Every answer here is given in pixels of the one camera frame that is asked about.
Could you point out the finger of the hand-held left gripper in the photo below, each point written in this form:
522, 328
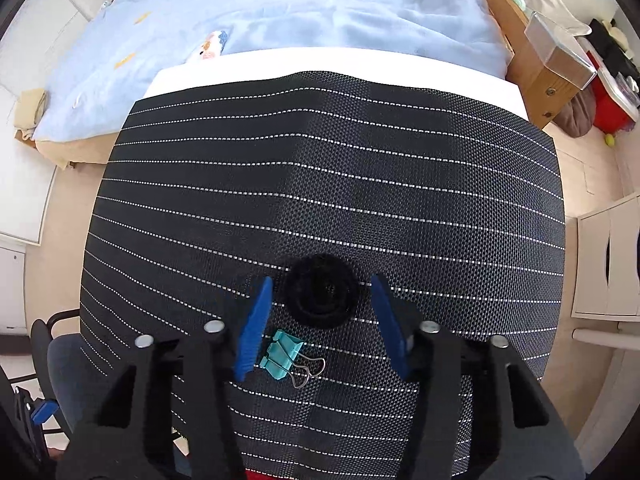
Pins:
44, 410

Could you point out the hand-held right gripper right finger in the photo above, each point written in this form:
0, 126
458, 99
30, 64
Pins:
387, 325

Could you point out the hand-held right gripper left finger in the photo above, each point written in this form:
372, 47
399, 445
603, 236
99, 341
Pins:
255, 330

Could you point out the black hair scrunchie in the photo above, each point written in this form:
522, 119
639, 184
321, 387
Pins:
322, 292

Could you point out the teal binder clip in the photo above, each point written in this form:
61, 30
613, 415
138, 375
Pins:
280, 355

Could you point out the dark blue office chair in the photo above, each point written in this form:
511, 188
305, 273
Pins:
62, 360

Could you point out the black striped mesh mat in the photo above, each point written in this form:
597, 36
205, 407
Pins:
325, 185

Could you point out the white cabinet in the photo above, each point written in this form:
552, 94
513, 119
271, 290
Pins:
595, 265

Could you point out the white pole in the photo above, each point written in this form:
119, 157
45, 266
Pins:
605, 338

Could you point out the beige mattress base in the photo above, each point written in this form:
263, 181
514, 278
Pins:
70, 152

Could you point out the brown cushion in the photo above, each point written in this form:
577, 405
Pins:
577, 115

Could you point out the beige folded cloth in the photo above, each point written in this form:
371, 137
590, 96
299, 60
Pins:
30, 110

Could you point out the red storage box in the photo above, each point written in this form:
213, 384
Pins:
607, 110

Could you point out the light blue printed blanket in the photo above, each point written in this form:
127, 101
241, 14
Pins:
300, 15

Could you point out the clear corner guard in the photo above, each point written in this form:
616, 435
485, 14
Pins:
560, 45

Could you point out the wooden bed frame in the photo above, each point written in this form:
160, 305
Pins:
530, 70

